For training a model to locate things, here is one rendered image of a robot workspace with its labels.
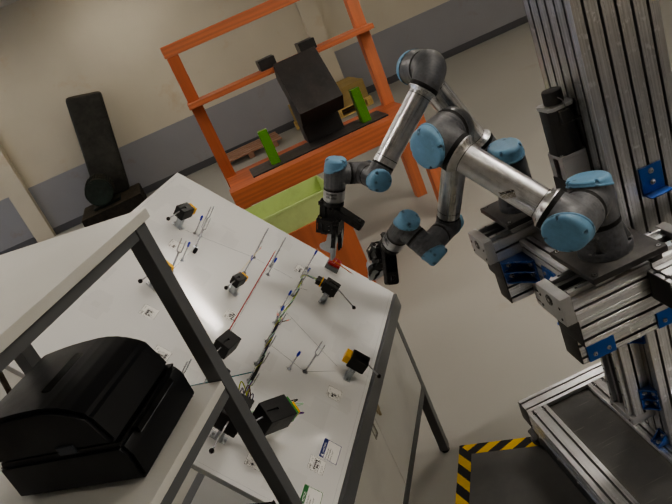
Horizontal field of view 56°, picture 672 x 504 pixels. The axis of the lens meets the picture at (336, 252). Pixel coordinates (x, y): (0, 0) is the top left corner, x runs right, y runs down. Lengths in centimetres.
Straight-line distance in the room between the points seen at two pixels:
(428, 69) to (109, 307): 121
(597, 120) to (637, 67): 17
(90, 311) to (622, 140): 161
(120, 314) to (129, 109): 949
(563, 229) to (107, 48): 1015
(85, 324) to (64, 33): 968
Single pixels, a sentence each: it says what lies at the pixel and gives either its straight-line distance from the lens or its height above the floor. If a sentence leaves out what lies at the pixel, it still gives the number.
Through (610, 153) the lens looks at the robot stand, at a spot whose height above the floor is 136.
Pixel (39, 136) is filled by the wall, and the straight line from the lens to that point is 1166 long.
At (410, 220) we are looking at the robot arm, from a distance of 198.
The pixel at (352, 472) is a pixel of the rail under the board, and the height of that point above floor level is 85.
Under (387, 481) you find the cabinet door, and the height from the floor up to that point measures 55.
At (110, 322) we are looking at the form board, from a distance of 196.
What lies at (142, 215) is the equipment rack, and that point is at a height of 184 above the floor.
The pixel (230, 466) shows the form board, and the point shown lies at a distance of 177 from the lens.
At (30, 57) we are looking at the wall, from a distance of 1154.
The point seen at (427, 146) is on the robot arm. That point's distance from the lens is 173.
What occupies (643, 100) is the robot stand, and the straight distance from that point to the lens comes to 202.
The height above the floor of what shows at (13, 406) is 165.
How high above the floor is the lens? 210
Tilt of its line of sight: 22 degrees down
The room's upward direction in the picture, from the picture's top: 24 degrees counter-clockwise
